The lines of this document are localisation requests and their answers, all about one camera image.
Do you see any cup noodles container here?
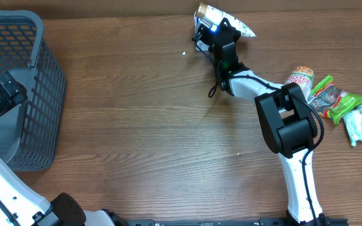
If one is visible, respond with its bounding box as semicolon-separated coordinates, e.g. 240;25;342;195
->
285;66;314;99

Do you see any colourful candy bag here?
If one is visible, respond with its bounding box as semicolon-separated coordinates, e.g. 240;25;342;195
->
307;75;362;124

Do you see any teal snack packet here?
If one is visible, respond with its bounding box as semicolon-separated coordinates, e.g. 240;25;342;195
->
343;105;362;147

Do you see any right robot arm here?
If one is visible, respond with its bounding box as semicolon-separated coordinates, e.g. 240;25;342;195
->
192;18;330;225

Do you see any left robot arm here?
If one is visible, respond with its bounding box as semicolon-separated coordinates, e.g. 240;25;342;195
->
0;71;126;226

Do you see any white barcode scanner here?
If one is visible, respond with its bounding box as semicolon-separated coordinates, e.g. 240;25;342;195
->
192;12;213;52

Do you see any dark grey plastic basket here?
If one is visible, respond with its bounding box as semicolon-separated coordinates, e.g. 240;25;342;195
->
0;10;67;171

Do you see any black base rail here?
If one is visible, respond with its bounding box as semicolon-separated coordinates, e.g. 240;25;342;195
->
126;218;349;226

